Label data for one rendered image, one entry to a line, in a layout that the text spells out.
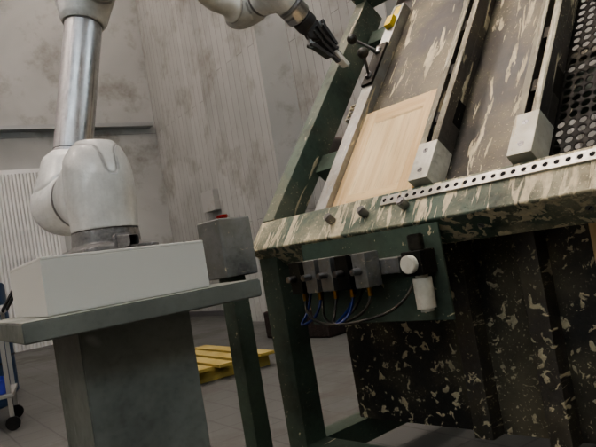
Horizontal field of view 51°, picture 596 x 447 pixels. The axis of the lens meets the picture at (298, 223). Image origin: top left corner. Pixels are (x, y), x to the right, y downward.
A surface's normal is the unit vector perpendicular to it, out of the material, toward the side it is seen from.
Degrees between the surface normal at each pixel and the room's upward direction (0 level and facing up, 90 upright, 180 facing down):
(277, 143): 90
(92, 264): 90
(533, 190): 51
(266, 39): 90
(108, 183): 86
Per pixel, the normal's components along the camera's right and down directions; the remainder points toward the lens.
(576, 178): -0.68, -0.54
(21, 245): 0.55, -0.13
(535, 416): -0.73, 0.10
